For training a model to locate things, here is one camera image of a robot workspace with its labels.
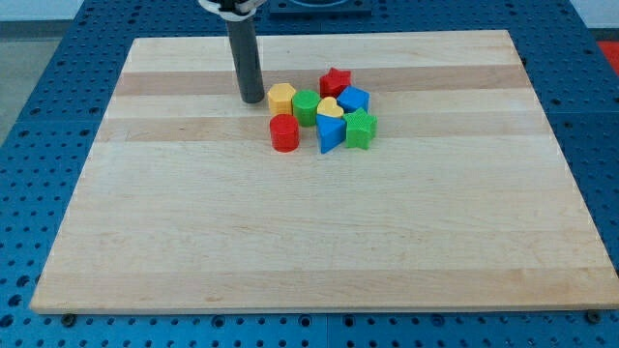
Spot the yellow heart block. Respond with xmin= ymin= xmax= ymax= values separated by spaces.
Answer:
xmin=316 ymin=97 xmax=344 ymax=118

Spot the green star block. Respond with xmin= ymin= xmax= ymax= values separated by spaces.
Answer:
xmin=343 ymin=108 xmax=378 ymax=150

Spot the green cylinder block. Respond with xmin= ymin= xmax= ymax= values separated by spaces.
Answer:
xmin=292 ymin=90 xmax=320 ymax=127

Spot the red star block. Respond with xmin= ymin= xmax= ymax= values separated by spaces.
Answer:
xmin=319 ymin=68 xmax=352 ymax=99

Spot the blue triangle block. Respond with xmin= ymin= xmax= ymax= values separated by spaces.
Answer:
xmin=316 ymin=114 xmax=346 ymax=154

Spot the yellow hexagon block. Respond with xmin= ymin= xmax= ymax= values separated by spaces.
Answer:
xmin=267 ymin=83 xmax=296 ymax=116

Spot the blue cube block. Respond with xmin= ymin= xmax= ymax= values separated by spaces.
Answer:
xmin=337 ymin=85 xmax=370 ymax=113

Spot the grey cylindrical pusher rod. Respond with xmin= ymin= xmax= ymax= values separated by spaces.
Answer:
xmin=226 ymin=17 xmax=265 ymax=103

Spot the white rod mount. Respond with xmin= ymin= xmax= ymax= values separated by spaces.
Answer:
xmin=198 ymin=0 xmax=267 ymax=22

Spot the red cylinder block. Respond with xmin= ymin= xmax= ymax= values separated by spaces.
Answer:
xmin=269 ymin=114 xmax=300 ymax=153

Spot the wooden board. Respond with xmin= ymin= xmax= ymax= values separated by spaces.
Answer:
xmin=30 ymin=30 xmax=618 ymax=314

